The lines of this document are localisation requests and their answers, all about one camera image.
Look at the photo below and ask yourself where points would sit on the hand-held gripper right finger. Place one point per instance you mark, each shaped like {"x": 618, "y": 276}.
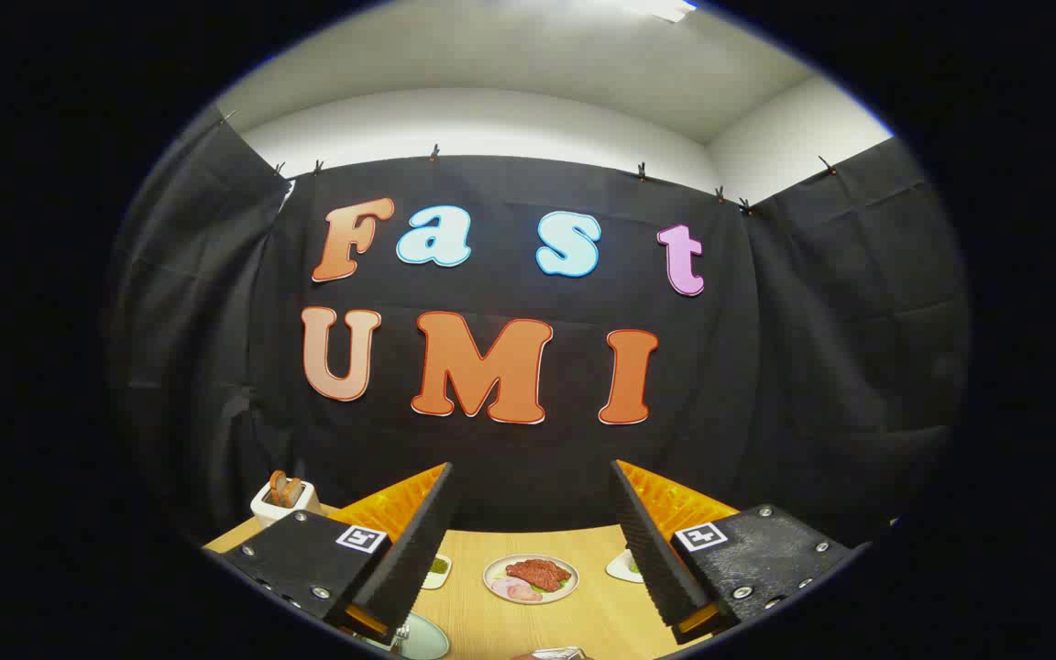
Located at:
{"x": 656, "y": 559}

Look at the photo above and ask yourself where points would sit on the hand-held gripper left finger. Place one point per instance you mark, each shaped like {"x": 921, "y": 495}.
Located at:
{"x": 413, "y": 550}

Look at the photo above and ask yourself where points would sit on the white divided snack tray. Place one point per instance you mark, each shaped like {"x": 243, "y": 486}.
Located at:
{"x": 438, "y": 568}

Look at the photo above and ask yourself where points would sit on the white square saucer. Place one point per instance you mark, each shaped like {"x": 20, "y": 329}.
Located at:
{"x": 621, "y": 566}

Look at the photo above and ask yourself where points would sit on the white round food plate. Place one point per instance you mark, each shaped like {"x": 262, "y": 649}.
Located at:
{"x": 494, "y": 568}

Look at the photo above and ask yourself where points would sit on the light blue plate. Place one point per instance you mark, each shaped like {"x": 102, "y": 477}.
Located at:
{"x": 427, "y": 637}

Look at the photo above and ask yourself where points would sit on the green lettuce leaf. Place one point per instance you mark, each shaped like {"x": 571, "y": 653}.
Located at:
{"x": 563, "y": 583}

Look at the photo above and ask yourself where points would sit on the pale pink ham slice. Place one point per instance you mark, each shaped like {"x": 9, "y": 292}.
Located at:
{"x": 505, "y": 587}

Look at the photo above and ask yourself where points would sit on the brown steak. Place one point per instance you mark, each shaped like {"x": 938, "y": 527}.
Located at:
{"x": 537, "y": 574}

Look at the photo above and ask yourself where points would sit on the salmon pink ham slice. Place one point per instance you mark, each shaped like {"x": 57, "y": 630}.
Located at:
{"x": 528, "y": 595}

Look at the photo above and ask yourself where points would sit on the toasted bread slice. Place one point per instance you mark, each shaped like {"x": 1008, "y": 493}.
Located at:
{"x": 288, "y": 490}

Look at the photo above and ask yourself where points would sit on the white toaster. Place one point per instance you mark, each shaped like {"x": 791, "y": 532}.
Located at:
{"x": 271, "y": 509}

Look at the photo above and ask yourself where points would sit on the row of black cloth clips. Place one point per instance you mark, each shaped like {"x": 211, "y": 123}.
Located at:
{"x": 434, "y": 151}

